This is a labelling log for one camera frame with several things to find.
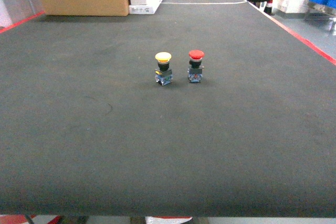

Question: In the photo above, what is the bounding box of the yellow mushroom push button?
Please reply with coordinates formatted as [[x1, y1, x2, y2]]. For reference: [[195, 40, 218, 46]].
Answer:
[[155, 51, 173, 86]]

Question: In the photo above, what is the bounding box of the red mushroom push button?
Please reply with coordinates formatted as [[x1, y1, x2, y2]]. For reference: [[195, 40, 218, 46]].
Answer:
[[188, 50, 205, 83]]

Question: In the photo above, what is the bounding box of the white flat carton box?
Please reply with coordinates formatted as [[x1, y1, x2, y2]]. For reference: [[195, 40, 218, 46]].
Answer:
[[129, 0, 163, 15]]

